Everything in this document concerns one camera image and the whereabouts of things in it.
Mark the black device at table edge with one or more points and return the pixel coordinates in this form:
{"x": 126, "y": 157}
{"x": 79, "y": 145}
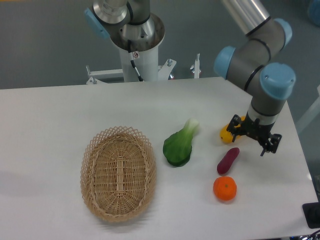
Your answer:
{"x": 312, "y": 214}

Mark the purple sweet potato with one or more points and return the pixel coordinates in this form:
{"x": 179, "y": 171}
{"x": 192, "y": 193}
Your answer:
{"x": 228, "y": 159}

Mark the green bok choy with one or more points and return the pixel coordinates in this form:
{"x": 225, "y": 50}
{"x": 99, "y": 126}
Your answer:
{"x": 177, "y": 148}

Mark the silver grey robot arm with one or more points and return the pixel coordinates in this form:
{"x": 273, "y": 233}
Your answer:
{"x": 137, "y": 33}

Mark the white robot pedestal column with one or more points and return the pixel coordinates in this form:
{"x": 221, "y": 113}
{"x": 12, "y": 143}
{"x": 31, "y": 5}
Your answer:
{"x": 146, "y": 63}

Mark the orange tangerine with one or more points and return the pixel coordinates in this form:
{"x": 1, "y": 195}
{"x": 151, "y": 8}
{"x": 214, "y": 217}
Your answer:
{"x": 225, "y": 188}

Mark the white metal mounting frame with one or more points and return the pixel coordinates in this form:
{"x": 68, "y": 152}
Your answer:
{"x": 165, "y": 72}

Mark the yellow mango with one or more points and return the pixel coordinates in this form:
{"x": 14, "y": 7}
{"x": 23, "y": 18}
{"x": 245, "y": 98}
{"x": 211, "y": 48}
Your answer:
{"x": 225, "y": 136}

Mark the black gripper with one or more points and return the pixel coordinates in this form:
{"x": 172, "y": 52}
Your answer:
{"x": 253, "y": 129}

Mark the oval woven wicker basket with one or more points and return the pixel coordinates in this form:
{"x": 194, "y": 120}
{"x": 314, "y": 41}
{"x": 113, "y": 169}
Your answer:
{"x": 118, "y": 174}

